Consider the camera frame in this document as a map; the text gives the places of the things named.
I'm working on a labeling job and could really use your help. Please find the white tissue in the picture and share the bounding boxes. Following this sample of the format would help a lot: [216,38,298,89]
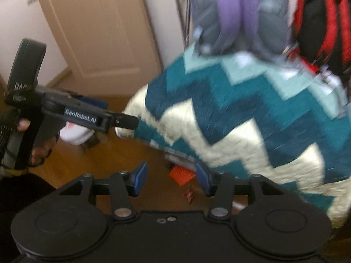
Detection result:
[59,122,95,146]

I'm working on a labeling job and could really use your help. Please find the orange mesh foam net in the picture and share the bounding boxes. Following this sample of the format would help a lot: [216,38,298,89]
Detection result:
[169,165,196,187]

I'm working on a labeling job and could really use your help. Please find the person's left hand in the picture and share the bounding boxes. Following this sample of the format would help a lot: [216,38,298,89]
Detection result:
[13,116,63,170]

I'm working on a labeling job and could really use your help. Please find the brown snack wrapper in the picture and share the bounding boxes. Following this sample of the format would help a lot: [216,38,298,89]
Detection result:
[183,185,196,204]

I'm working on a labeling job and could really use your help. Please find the beige wooden door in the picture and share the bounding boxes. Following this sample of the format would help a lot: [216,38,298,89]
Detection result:
[39,0,161,96]

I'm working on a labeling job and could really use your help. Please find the teal and cream quilt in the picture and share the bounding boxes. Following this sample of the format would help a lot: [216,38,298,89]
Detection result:
[116,48,350,229]

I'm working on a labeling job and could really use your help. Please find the purple grey backpack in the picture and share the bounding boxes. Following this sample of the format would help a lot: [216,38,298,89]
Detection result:
[191,0,292,63]

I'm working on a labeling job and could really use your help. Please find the red black backpack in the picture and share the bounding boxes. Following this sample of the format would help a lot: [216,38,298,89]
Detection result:
[292,0,350,79]

